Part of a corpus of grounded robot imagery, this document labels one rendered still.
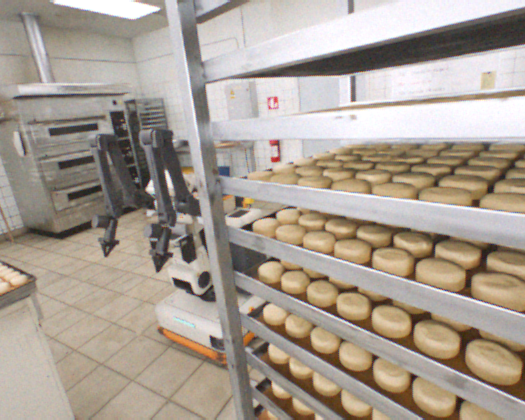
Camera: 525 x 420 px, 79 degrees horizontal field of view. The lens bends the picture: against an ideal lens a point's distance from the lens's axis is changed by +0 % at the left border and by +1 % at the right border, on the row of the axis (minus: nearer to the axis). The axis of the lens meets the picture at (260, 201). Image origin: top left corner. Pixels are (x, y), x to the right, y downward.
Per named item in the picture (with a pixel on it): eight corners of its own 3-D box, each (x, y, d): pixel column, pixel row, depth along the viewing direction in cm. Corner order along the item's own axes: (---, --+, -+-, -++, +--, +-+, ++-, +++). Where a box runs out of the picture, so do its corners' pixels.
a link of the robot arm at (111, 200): (106, 134, 161) (94, 135, 167) (95, 136, 156) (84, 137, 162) (126, 214, 173) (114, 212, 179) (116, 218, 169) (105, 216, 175)
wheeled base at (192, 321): (220, 286, 268) (216, 259, 261) (286, 305, 233) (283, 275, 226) (156, 336, 216) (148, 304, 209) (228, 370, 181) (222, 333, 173)
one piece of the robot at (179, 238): (170, 248, 198) (164, 216, 192) (203, 256, 183) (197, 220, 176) (149, 260, 185) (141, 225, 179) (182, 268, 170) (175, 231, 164)
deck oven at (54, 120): (66, 244, 418) (16, 82, 361) (23, 234, 479) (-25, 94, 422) (157, 207, 544) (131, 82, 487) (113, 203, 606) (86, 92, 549)
